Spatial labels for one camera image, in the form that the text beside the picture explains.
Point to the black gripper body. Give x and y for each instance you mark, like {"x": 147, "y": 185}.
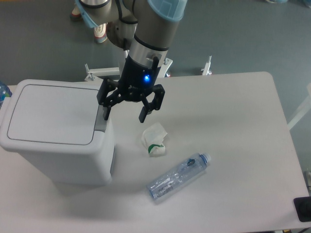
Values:
{"x": 138, "y": 81}

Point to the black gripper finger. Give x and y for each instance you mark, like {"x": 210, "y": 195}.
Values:
{"x": 155, "y": 104}
{"x": 110, "y": 93}

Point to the white plastic trash can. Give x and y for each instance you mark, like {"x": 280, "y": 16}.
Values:
{"x": 59, "y": 128}

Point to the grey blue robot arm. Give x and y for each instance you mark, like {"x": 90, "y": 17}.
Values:
{"x": 146, "y": 29}

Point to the white yellow sneaker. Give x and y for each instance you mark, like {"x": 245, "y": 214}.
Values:
{"x": 75, "y": 14}

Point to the clear plastic water bottle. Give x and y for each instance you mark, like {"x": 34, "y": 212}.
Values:
{"x": 178, "y": 177}

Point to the blue bottle at left edge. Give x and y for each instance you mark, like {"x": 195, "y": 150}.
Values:
{"x": 4, "y": 92}

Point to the grey box at right edge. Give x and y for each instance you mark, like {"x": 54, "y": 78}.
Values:
{"x": 308, "y": 179}

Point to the black device at edge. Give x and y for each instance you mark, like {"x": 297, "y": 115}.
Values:
{"x": 303, "y": 208}

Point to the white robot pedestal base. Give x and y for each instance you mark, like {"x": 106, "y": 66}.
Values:
{"x": 107, "y": 71}

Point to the white levelling foot bracket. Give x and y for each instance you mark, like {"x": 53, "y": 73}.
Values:
{"x": 206, "y": 70}

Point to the white frame at right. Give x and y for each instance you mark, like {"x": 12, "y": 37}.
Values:
{"x": 301, "y": 110}

